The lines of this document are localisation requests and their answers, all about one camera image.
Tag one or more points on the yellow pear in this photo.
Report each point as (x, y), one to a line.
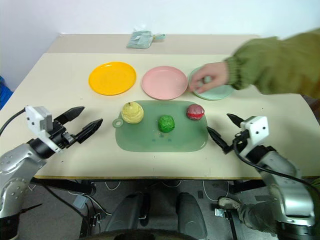
(132, 113)

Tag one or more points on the olive green trouser leg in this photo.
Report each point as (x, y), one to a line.
(257, 215)

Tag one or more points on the green vegetable toy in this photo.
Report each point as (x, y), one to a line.
(166, 123)

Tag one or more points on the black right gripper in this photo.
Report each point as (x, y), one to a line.
(240, 143)

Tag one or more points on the person's white shoe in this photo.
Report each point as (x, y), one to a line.
(228, 202)

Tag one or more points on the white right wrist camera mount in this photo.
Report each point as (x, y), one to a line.
(257, 129)

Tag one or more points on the pink plate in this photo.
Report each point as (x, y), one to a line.
(164, 82)

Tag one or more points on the green cutting board mat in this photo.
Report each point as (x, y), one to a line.
(160, 140)

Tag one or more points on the red round fruit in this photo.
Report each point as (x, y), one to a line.
(195, 112)

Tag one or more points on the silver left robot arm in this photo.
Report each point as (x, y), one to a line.
(15, 172)

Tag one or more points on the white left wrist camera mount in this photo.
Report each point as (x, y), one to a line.
(37, 120)

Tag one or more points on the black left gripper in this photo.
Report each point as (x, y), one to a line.
(62, 136)

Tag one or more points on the person's bare hand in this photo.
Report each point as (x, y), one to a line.
(212, 76)

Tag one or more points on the yellow plate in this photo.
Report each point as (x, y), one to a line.
(112, 78)

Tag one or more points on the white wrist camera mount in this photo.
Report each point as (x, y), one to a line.
(257, 129)
(37, 120)

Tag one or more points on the teal plastic wrapped packet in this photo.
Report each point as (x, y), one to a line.
(140, 39)

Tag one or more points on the light green plate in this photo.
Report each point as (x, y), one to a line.
(217, 92)

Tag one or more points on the olive green jacket sleeve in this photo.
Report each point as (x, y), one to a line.
(280, 65)

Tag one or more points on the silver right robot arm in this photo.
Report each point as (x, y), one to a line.
(285, 180)

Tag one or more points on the blue object at edge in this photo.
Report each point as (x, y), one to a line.
(4, 93)

